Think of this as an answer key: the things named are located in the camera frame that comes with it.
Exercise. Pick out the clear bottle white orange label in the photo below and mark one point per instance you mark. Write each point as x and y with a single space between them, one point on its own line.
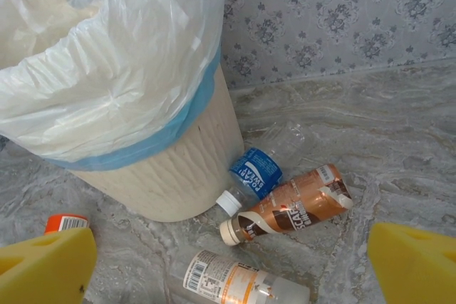
221 279

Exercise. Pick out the brown Nescafe coffee bottle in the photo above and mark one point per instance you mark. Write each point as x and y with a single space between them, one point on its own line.
295 208

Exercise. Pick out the white ribbed waste bin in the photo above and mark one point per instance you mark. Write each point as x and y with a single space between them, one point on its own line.
160 183

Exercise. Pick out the translucent white bin liner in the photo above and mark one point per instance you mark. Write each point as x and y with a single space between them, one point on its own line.
107 69

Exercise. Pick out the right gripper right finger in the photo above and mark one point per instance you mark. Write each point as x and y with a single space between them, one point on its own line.
417 268

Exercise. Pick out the blue label Pocari bottle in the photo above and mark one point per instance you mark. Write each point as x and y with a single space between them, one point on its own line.
256 172

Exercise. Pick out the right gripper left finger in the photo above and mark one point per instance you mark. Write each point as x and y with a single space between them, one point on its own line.
42 272

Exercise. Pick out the orange label plastic bottle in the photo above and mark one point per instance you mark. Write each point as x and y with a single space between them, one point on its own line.
66 221

